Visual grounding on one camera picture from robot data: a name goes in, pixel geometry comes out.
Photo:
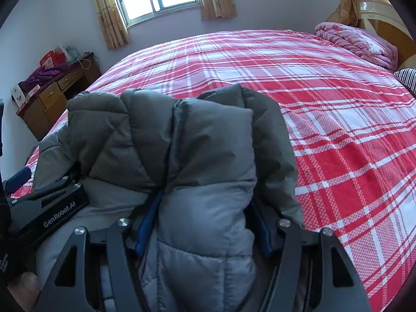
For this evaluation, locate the purple cloth on desk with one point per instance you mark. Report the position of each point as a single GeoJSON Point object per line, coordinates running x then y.
{"type": "Point", "coordinates": [41, 77]}

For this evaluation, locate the pink folded quilt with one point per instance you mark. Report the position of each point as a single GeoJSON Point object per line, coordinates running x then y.
{"type": "Point", "coordinates": [365, 45]}

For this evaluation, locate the striped pillow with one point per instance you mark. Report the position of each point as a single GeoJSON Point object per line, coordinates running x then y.
{"type": "Point", "coordinates": [407, 77]}

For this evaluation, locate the person's hand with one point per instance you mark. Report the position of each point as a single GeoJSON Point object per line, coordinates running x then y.
{"type": "Point", "coordinates": [26, 290]}

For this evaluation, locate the grey puffer jacket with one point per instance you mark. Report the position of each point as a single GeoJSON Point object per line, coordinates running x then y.
{"type": "Point", "coordinates": [210, 155]}

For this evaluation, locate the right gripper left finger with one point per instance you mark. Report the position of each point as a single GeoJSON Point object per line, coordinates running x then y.
{"type": "Point", "coordinates": [98, 270]}

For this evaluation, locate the red plaid bed sheet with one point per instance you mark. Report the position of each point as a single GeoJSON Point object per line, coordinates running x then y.
{"type": "Point", "coordinates": [350, 123]}

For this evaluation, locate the red box on desk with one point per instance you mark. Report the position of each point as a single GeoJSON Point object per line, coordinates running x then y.
{"type": "Point", "coordinates": [52, 59]}

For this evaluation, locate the left yellow curtain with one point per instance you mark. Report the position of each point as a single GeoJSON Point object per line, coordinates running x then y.
{"type": "Point", "coordinates": [112, 24]}

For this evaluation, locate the cream wooden headboard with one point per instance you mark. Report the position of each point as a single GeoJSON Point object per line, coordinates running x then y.
{"type": "Point", "coordinates": [380, 18]}

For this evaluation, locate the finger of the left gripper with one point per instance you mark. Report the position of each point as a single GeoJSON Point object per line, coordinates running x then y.
{"type": "Point", "coordinates": [14, 183]}

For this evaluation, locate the white carton on desk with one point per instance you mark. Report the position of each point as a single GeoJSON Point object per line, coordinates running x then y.
{"type": "Point", "coordinates": [18, 95]}

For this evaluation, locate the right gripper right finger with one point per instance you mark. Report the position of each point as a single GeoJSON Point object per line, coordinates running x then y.
{"type": "Point", "coordinates": [301, 270]}

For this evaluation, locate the brown wooden desk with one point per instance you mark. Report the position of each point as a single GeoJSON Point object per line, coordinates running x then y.
{"type": "Point", "coordinates": [48, 103]}

